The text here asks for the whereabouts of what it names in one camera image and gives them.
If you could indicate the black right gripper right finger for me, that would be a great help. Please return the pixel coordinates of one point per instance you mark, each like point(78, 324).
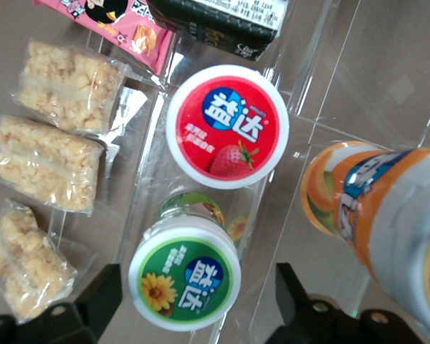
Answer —
point(308, 322)

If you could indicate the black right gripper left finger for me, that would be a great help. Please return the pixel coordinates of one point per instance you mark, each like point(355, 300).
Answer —
point(79, 322)

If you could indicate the green gum bottle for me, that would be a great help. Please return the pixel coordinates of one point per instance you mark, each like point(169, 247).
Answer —
point(184, 279)

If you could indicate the orange gum bottle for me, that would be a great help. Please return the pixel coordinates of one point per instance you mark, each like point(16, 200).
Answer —
point(380, 215)

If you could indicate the red strawberry gum bottle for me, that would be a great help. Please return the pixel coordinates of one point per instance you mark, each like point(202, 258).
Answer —
point(227, 125)

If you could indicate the clear-wrapped rice crispy bar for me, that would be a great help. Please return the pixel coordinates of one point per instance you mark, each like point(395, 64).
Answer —
point(68, 86)
point(46, 165)
point(21, 258)

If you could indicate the clear acrylic stepped shelf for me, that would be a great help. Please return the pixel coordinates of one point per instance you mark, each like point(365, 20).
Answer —
point(344, 89)

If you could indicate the pink snack packet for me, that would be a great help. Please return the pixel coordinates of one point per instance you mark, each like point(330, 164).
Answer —
point(104, 28)

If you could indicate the black tissue pack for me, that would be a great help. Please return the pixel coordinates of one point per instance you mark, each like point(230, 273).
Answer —
point(218, 25)

